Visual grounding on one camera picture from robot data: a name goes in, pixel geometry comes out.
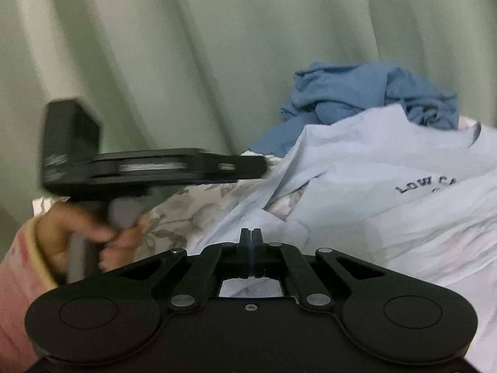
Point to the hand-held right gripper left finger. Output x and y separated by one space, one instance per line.
244 248

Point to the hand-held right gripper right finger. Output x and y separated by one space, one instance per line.
259 248

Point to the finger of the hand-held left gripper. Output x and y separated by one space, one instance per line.
237 167

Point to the light blue t-shirt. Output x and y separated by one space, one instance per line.
349 202

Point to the person's left forearm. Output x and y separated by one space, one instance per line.
19 299

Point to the person's left hand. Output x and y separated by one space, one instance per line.
54 233

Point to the floral blanket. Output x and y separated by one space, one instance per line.
174 209

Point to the green curtain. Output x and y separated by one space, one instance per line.
194 46

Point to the crumpled blue shirt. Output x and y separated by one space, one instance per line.
349 89

